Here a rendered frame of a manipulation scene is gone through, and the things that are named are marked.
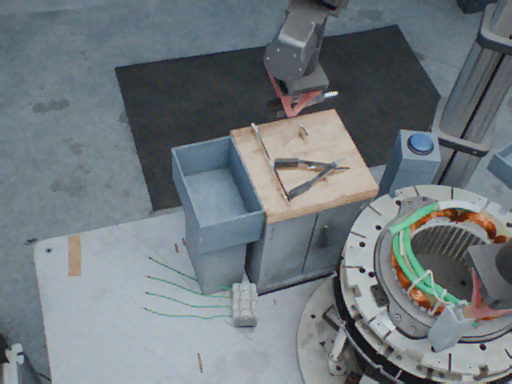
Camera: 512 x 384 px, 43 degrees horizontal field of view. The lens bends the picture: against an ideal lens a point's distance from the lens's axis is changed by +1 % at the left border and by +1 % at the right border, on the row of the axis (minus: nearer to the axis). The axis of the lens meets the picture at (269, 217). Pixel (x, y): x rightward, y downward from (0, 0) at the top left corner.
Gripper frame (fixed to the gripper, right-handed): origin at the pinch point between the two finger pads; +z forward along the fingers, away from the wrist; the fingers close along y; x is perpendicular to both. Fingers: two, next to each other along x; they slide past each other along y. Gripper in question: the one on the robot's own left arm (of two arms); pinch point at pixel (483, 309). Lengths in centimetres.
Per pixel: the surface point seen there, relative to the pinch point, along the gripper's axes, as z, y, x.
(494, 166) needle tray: 17.2, 26.4, 35.6
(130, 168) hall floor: 124, -30, 130
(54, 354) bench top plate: 51, -52, 24
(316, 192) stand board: 18.0, -8.0, 32.5
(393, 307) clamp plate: 14.5, -3.5, 8.6
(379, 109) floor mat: 113, 72, 148
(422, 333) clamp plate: 14.4, -0.7, 4.1
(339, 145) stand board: 17.1, -1.5, 41.9
